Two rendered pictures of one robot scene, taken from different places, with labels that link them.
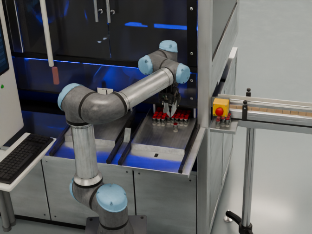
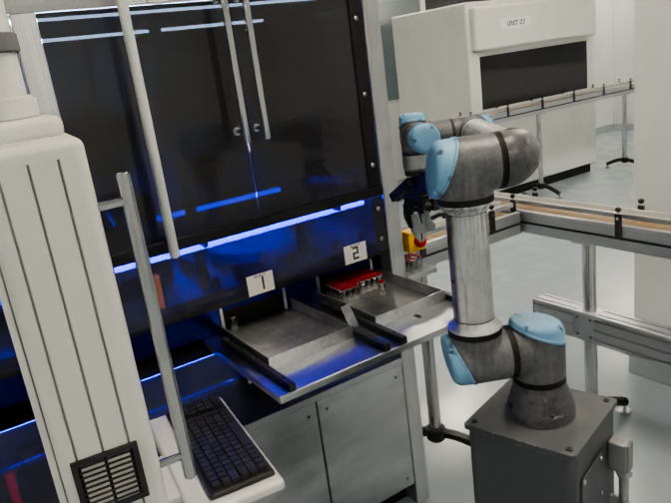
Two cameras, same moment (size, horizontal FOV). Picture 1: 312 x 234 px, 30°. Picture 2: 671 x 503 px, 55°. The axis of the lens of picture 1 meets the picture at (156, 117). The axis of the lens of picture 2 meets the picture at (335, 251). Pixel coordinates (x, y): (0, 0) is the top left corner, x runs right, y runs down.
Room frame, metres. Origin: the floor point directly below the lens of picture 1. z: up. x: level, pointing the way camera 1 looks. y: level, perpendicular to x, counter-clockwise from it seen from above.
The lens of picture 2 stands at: (1.23, 1.43, 1.62)
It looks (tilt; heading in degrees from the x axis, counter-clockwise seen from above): 16 degrees down; 312
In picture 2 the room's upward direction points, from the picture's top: 8 degrees counter-clockwise
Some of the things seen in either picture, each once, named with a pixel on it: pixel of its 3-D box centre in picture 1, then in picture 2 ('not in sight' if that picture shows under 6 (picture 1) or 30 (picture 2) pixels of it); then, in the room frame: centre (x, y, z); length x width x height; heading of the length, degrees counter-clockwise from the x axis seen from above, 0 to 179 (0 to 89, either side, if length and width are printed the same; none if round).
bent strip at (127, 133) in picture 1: (124, 140); (359, 320); (2.34, 0.16, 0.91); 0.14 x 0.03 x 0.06; 164
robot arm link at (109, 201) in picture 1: (111, 204); (534, 345); (1.81, 0.19, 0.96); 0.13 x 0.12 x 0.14; 46
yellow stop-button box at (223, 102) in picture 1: (221, 107); (410, 239); (2.48, -0.32, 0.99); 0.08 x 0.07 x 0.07; 164
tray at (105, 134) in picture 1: (101, 122); (282, 329); (2.53, 0.28, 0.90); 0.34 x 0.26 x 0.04; 164
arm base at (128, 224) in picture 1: (114, 227); (539, 391); (1.80, 0.19, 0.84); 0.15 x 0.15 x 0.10
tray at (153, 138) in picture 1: (166, 130); (376, 294); (2.43, -0.05, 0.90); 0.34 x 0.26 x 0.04; 164
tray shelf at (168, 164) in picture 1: (129, 138); (345, 326); (2.41, 0.13, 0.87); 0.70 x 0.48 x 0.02; 74
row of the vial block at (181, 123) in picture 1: (170, 120); (359, 286); (2.52, -0.07, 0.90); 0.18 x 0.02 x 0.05; 74
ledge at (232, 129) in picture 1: (224, 124); (409, 269); (2.51, -0.35, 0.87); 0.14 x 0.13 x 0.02; 164
